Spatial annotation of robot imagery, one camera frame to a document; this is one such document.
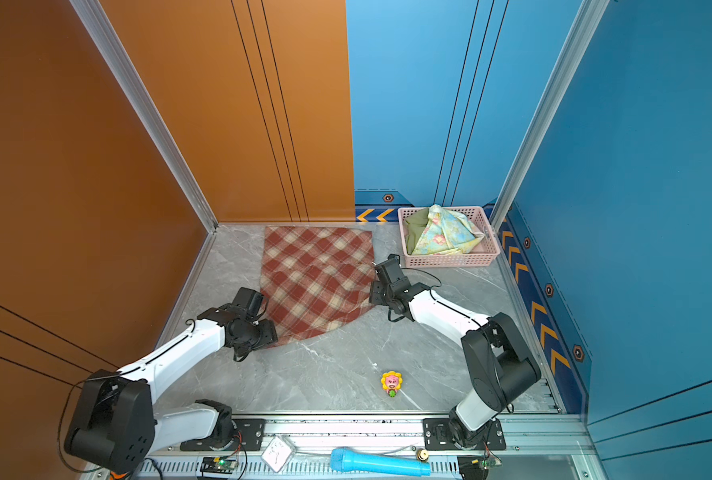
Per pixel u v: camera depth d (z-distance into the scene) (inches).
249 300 27.7
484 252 42.8
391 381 30.4
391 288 27.3
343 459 26.3
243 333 26.8
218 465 27.8
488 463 27.4
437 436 28.5
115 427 16.3
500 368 17.6
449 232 42.7
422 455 26.8
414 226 44.5
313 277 40.3
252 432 29.2
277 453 27.7
